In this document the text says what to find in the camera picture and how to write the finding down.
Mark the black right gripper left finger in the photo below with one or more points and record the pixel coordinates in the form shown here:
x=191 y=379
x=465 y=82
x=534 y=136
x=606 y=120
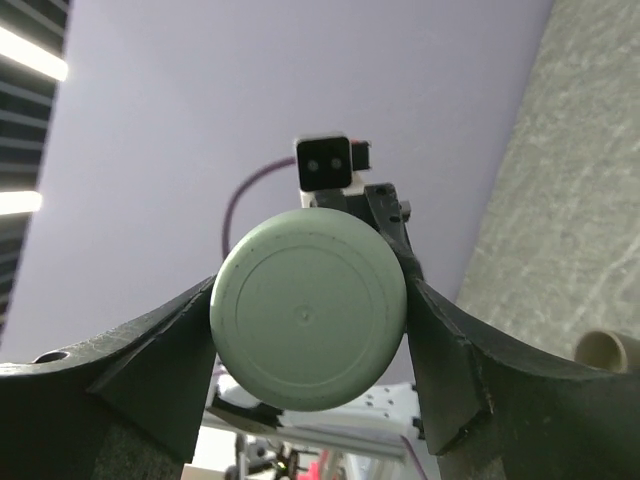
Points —
x=125 y=404

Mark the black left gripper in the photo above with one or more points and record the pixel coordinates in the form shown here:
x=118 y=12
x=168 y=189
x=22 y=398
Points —
x=378 y=205

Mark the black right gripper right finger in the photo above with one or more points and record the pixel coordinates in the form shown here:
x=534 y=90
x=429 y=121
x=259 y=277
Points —
x=493 y=407

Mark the small green plastic tumbler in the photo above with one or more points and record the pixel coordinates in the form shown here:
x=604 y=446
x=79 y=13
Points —
x=309 y=309

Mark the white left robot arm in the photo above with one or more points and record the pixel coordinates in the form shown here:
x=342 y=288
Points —
x=392 y=409

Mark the olive ceramic mug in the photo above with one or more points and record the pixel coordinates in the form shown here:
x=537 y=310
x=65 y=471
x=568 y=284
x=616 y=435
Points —
x=608 y=350

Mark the aluminium mounting rail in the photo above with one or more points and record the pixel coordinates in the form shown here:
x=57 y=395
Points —
x=357 y=442

